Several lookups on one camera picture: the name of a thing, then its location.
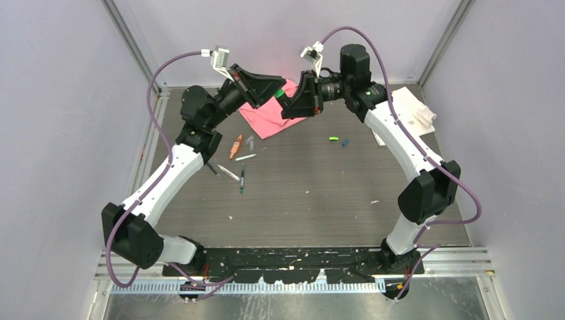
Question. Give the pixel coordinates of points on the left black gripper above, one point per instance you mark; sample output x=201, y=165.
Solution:
x=264, y=88

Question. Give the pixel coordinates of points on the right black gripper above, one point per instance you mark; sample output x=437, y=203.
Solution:
x=305, y=103

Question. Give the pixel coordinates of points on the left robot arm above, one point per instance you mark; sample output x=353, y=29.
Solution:
x=129, y=228

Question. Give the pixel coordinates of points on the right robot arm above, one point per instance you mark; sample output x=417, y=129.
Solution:
x=431, y=181

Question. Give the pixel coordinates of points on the clear pen cap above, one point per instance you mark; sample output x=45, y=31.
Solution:
x=250, y=142

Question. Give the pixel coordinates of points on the white marker pen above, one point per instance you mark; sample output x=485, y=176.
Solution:
x=250, y=156

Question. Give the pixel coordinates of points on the green gel pen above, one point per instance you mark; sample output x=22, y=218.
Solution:
x=242, y=179

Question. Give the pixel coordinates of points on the black pen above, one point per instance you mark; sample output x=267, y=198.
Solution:
x=211, y=167

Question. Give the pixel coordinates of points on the pink cloth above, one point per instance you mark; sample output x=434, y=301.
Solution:
x=266, y=121

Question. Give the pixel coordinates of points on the orange highlighter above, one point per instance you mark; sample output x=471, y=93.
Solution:
x=236, y=146

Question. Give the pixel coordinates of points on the white blue marker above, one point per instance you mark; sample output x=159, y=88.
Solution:
x=229, y=173

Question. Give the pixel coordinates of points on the white cloth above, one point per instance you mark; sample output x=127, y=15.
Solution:
x=413, y=113

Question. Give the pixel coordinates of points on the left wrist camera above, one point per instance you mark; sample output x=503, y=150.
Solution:
x=219, y=60

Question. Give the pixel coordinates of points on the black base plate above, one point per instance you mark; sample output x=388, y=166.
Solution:
x=294, y=265

